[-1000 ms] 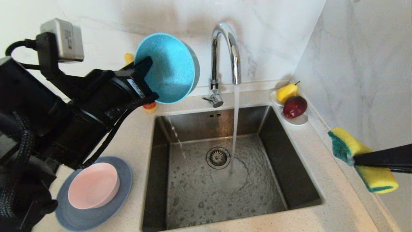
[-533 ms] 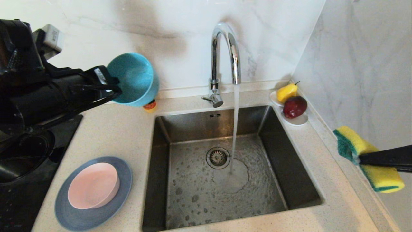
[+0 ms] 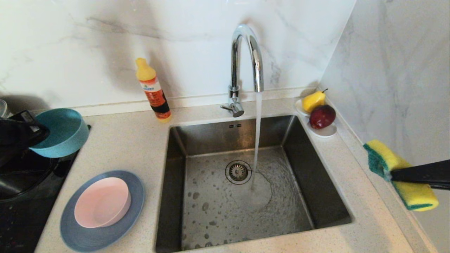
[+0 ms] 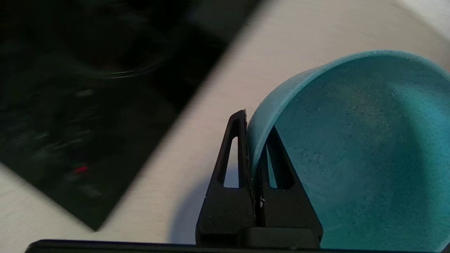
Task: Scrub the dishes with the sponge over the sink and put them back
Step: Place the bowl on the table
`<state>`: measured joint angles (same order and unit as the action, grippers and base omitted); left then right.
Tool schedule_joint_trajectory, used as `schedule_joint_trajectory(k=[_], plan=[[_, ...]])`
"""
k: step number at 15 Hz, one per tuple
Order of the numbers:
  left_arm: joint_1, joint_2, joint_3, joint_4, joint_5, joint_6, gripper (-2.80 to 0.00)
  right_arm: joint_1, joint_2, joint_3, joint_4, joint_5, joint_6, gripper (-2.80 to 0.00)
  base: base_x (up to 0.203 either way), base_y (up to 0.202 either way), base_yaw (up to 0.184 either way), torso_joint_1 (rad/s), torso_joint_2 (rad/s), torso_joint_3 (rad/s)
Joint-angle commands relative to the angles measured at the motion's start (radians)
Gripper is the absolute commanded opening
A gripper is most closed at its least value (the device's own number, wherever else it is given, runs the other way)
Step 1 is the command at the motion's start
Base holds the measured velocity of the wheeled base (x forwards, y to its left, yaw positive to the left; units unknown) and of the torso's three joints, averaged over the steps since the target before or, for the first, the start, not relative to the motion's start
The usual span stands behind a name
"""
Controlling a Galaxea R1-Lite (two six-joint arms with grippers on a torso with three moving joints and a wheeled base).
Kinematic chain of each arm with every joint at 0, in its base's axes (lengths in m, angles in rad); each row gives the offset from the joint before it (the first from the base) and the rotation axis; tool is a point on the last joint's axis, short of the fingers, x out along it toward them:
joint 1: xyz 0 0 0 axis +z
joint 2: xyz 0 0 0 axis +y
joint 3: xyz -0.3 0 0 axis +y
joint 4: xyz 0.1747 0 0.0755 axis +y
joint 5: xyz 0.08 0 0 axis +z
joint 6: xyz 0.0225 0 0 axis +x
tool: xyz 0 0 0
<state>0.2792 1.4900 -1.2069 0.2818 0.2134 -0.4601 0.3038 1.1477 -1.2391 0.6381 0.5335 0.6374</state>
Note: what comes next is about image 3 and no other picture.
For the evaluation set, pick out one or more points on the running water stream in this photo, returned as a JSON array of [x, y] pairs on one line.
[[257, 123]]

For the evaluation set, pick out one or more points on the steel cooking pot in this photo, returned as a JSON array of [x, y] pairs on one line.
[[2, 109]]

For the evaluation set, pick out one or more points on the yellow pear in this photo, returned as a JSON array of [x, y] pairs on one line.
[[313, 101]]

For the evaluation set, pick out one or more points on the orange dish soap bottle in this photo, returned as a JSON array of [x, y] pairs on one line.
[[153, 91]]

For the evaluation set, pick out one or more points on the metal sink drain strainer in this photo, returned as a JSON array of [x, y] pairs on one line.
[[238, 172]]

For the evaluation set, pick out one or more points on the blue round plate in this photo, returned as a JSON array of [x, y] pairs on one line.
[[102, 239]]

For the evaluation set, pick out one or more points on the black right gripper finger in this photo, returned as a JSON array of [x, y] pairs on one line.
[[422, 173], [441, 186]]

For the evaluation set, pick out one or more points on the pink bowl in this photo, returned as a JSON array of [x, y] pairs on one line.
[[102, 203]]

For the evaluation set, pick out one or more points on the teal bowl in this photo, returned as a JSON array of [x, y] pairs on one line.
[[65, 137]]

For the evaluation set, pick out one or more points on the black induction cooktop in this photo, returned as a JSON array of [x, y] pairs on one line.
[[24, 218]]

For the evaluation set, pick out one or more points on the yellow green sponge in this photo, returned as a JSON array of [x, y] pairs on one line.
[[415, 196]]

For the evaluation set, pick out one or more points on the chrome faucet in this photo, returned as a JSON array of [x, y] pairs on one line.
[[233, 63]]

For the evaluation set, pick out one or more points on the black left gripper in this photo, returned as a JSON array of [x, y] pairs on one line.
[[10, 135]]

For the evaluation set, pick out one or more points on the red apple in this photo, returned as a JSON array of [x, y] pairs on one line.
[[321, 116]]

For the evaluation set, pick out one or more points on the stainless steel sink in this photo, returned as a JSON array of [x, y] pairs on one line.
[[218, 225]]

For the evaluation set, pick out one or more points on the white fruit dish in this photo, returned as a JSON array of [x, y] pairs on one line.
[[325, 132]]

